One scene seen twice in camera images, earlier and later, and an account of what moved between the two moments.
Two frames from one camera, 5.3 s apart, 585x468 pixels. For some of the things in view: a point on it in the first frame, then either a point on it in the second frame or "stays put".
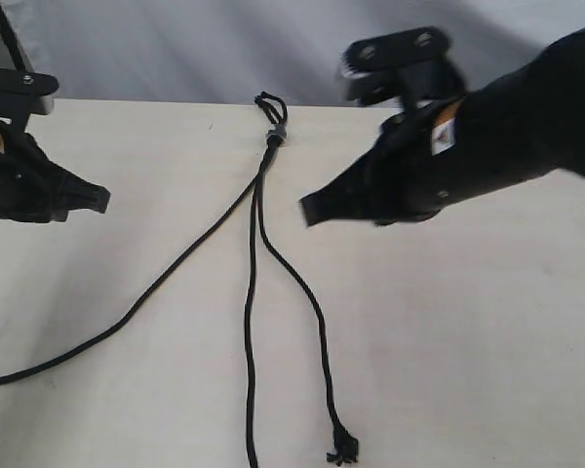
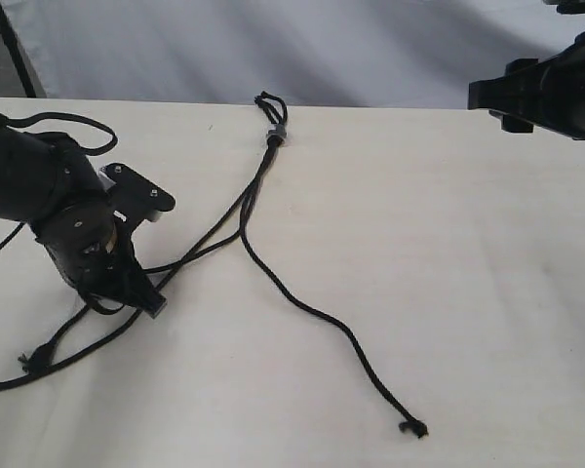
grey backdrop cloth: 235,51 stays put
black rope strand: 253,438 -> 279,121
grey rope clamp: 275,136 stays put
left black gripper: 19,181 -> 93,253
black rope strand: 345,445 -> 231,239
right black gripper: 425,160 -> 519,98
